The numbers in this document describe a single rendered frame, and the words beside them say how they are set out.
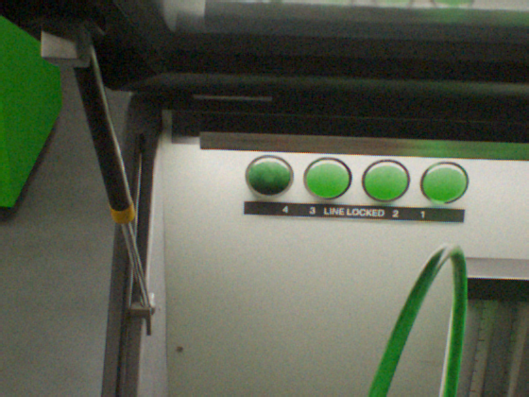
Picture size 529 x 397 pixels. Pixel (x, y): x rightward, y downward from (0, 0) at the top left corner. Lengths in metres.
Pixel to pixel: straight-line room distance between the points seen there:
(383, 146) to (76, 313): 2.29
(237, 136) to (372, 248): 0.21
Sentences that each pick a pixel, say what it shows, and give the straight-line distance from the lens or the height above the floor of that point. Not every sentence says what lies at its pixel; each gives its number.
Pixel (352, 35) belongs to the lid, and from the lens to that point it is 0.79.
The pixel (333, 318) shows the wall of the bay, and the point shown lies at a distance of 1.20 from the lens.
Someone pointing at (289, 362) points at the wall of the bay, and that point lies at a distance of 1.24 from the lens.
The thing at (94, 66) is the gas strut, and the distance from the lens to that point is 0.74.
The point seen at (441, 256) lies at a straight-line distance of 0.91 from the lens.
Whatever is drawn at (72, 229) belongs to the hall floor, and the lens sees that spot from 3.68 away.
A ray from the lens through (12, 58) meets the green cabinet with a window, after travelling 3.60.
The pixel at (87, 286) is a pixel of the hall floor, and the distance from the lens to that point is 3.38.
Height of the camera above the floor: 1.91
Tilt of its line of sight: 30 degrees down
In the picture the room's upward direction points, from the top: 2 degrees clockwise
